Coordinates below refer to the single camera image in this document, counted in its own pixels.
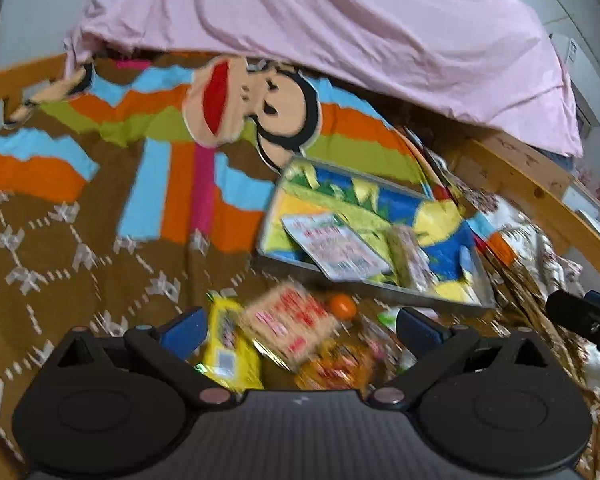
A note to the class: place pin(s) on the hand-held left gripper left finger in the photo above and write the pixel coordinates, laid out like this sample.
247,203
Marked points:
185,334

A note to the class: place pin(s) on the rice cracker packet red print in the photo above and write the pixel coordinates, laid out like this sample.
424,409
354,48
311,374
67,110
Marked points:
292,322

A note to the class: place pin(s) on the yellow snack packet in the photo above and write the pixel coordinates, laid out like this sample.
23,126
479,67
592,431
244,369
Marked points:
230,345

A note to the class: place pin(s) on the white red printed snack packet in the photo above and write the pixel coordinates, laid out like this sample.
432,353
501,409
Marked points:
332,247

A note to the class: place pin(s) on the colourful printed blanket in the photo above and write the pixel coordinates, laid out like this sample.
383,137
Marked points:
80,220

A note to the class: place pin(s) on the wooden bed frame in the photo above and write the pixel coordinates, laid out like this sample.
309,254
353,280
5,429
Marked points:
530,185

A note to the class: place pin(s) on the clear packet of brown snack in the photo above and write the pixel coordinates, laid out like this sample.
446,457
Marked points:
411,260

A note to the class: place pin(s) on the white air conditioner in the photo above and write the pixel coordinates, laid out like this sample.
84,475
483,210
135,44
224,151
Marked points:
582,75

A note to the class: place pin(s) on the floral patterned cloth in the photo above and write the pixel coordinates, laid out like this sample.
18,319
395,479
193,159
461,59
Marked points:
535,260

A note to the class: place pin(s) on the golden orange snack packet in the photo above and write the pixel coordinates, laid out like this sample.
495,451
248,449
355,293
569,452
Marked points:
332,367

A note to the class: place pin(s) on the metal tray with picture lining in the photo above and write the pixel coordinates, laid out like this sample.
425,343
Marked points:
360,200

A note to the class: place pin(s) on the pink bed sheet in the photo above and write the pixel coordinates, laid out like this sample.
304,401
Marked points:
330,25

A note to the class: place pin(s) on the white pink printed box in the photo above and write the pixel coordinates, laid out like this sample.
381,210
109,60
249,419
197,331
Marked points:
587,185

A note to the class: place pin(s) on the green yellow snack stick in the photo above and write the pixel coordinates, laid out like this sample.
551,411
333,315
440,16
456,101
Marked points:
386,316

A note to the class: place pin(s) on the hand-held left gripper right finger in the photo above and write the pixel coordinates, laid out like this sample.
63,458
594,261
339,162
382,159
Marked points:
420,332

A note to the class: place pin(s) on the small orange ball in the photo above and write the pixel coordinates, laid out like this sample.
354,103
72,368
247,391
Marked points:
342,306

